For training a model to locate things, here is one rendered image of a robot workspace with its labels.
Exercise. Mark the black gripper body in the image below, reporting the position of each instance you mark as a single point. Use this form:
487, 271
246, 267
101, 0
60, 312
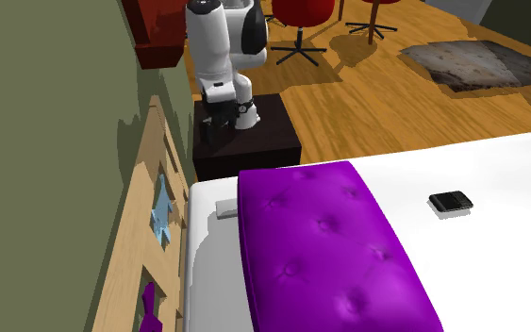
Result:
219, 115

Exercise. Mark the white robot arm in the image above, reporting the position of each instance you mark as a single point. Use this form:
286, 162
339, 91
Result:
210, 41

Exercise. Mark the dark robot stand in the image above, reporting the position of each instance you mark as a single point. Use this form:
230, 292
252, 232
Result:
265, 142

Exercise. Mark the grey flat rectangular object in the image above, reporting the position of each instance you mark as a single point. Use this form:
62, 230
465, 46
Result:
226, 209

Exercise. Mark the red wooden cabinet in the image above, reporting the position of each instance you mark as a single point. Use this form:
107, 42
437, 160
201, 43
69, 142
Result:
157, 32

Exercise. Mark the light blue figure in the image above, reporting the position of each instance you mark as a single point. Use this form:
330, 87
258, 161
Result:
161, 216

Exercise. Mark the red swivel chair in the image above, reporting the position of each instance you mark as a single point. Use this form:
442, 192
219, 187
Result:
302, 11
373, 18

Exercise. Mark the purple tufted pillow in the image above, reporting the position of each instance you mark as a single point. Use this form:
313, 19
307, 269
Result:
325, 248

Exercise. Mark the purple figure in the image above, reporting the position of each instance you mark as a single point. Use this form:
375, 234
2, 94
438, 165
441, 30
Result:
149, 308

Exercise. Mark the black phone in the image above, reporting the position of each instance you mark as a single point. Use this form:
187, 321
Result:
450, 201

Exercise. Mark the grey brown rug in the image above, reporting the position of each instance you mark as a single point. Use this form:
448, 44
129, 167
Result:
476, 64

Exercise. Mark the white bed with wooden headboard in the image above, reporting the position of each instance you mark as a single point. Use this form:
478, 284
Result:
476, 266

